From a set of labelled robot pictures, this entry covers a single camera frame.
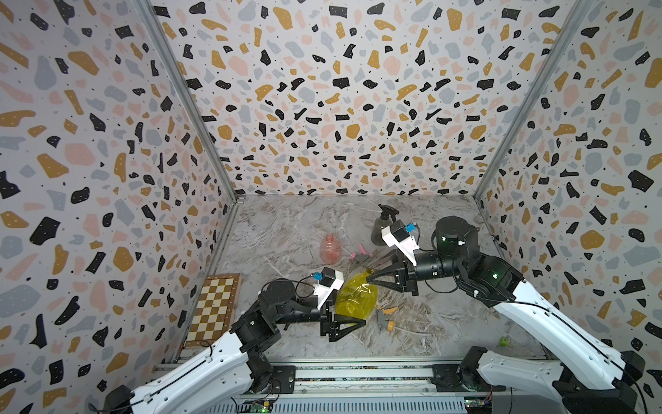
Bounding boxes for aluminium corner post right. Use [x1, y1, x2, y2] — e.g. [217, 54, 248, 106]
[473, 0, 591, 202]

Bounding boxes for wooden chessboard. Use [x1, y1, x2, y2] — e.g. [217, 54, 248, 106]
[184, 274, 241, 348]

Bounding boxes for orange grey spray nozzle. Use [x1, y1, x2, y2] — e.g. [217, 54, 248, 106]
[376, 305, 398, 332]

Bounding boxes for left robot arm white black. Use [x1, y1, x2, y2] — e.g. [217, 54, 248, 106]
[100, 279, 365, 413]

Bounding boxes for smoky grey spray bottle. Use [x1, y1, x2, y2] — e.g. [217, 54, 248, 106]
[371, 217, 392, 247]

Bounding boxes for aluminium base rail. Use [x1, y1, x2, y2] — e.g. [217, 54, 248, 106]
[154, 356, 585, 414]

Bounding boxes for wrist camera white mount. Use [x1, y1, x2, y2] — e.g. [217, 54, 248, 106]
[313, 267, 344, 310]
[381, 220, 420, 267]

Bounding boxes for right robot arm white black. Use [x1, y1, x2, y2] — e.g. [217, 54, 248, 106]
[367, 216, 645, 413]

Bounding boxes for yellow spray bottle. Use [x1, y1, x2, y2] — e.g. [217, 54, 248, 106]
[335, 271, 379, 320]

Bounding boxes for pink spray nozzle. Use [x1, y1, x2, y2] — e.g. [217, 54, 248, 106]
[350, 244, 372, 262]

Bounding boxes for aluminium corner post left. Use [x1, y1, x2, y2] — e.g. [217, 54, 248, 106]
[134, 0, 238, 205]

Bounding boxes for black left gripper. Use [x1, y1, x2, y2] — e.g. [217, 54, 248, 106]
[272, 283, 365, 345]

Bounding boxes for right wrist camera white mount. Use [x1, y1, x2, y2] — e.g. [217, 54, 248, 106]
[381, 220, 420, 267]

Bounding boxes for black spray nozzle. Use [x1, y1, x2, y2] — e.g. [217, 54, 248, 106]
[379, 204, 400, 226]

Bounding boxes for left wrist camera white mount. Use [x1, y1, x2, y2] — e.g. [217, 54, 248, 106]
[313, 267, 344, 310]

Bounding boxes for pink spray bottle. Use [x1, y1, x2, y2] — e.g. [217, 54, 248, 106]
[319, 234, 342, 265]

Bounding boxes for aluminium corner post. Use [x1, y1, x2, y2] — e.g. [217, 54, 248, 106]
[134, 0, 238, 205]
[473, 0, 591, 202]

